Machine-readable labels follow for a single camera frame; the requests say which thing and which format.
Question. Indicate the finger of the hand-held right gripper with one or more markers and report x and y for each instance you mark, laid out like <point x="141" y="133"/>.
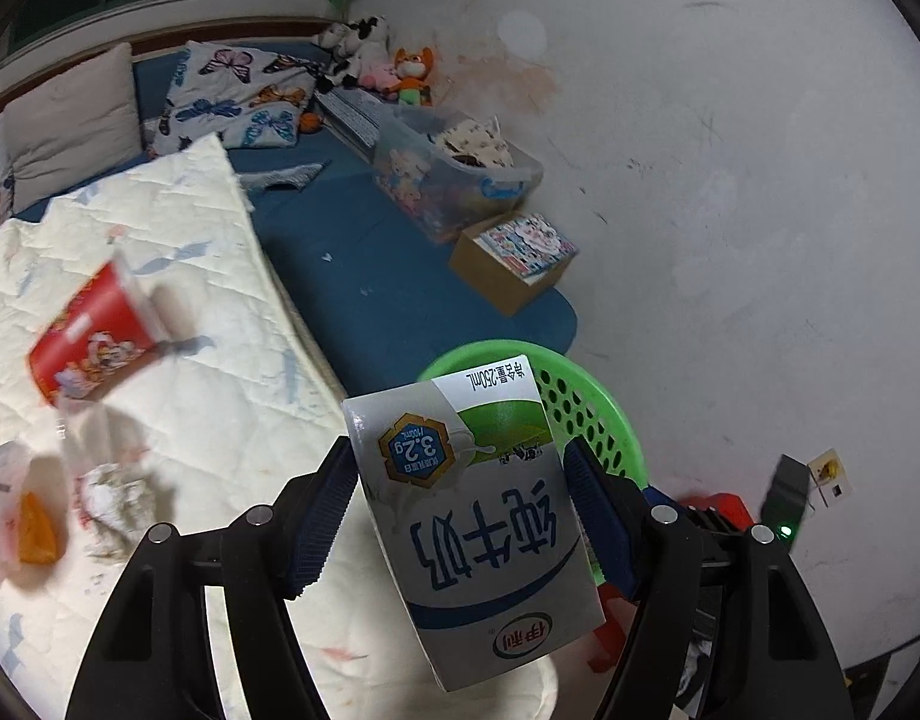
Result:
<point x="661" y="497"/>

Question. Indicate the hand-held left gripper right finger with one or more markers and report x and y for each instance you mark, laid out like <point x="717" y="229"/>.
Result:
<point x="602" y="532"/>

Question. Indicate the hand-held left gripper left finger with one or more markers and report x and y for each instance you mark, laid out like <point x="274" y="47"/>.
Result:
<point x="321" y="525"/>

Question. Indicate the green plastic basket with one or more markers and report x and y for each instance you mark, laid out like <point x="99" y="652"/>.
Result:
<point x="595" y="405"/>

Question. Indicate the white and blue milk carton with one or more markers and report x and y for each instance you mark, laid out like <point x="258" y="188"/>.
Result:
<point x="475" y="540"/>

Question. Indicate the red plastic stool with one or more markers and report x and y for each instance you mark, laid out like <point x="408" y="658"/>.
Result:
<point x="715" y="506"/>

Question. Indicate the crumpled white tissue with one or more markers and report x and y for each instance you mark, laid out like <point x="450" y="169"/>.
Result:
<point x="118" y="506"/>

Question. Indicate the blue mattress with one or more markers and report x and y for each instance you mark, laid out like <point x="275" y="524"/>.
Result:
<point x="392" y="292"/>

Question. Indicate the cardboard box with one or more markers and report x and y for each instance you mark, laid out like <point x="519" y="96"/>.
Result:
<point x="490" y="277"/>

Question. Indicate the cartoon books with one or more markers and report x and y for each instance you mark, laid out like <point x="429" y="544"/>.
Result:
<point x="531" y="244"/>

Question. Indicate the clear bag with orange item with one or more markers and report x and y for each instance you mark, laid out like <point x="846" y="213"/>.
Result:
<point x="24" y="532"/>

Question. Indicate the red paper cup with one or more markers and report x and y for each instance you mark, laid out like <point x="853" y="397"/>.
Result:
<point x="84" y="337"/>

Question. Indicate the clear plastic storage box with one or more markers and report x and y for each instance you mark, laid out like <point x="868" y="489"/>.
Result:
<point x="445" y="199"/>

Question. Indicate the grey printed cloth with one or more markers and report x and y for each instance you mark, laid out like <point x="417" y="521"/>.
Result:
<point x="287" y="176"/>

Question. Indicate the small orange ball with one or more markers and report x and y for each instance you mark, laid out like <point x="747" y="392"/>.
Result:
<point x="310" y="123"/>

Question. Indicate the white patterned cloth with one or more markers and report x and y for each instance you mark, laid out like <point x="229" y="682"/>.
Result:
<point x="471" y="142"/>

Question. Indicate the pink plush toy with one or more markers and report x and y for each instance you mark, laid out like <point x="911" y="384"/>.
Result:
<point x="377" y="79"/>

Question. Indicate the orange fox plush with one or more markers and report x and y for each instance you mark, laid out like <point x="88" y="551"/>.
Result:
<point x="413" y="75"/>

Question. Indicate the grey pillow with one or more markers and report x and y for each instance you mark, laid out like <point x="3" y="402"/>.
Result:
<point x="77" y="127"/>

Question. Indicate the black and white cow plush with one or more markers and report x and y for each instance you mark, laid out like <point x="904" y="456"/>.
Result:
<point x="358" y="45"/>

